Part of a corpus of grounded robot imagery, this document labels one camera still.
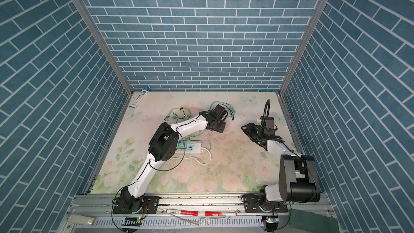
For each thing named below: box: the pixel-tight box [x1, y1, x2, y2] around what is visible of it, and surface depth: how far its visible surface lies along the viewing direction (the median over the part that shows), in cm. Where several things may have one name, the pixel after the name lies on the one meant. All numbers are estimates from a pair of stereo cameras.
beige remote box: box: [66, 214, 98, 226], surface depth 69 cm
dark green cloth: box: [288, 208, 341, 233], surface depth 71 cm
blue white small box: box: [128, 87, 150, 109], surface depth 118 cm
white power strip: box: [175, 140, 203, 154], surface depth 91 cm
